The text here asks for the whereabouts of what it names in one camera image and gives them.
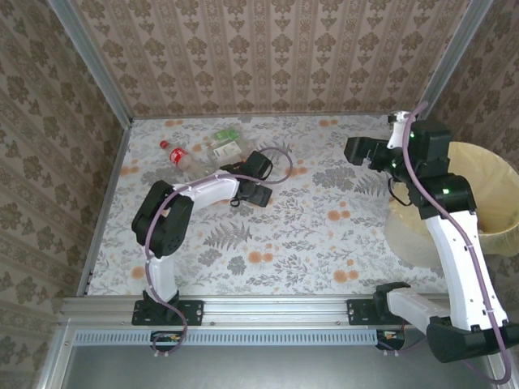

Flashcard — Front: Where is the square clear white-label bottle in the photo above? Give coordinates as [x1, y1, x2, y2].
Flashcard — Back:
[206, 139, 255, 168]

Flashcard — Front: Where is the translucent yellow bin liner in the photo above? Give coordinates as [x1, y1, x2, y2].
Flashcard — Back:
[445, 141, 519, 256]

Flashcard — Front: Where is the cream round waste bin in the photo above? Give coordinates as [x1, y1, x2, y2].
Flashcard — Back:
[383, 141, 519, 268]

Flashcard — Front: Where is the red label cola bottle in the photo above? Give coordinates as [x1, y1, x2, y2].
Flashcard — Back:
[159, 139, 210, 176]

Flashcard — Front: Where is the floral print tablecloth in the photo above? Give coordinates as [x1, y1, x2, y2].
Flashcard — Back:
[87, 114, 455, 297]

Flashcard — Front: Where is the grey metal panel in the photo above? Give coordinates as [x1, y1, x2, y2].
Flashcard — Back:
[60, 344, 500, 389]

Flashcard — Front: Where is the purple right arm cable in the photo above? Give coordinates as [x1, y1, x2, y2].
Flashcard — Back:
[403, 100, 511, 385]

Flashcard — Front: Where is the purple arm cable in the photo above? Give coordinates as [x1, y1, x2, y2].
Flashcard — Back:
[403, 100, 511, 385]
[144, 146, 294, 354]

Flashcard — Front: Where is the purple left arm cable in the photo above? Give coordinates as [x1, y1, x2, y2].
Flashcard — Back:
[144, 146, 294, 354]

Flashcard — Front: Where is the aluminium frame post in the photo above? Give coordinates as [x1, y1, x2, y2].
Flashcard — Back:
[47, 0, 135, 126]
[413, 0, 494, 118]

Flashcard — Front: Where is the aluminium table side rail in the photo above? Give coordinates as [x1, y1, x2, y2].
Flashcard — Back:
[76, 121, 133, 297]

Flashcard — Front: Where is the grey slotted cable duct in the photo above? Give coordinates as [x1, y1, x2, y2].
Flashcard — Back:
[74, 328, 380, 347]

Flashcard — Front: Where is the black connector with wires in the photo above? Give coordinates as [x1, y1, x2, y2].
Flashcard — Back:
[150, 330, 182, 353]
[375, 328, 406, 352]

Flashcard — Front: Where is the aluminium lower frame bar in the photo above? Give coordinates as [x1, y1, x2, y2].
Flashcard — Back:
[38, 319, 74, 389]

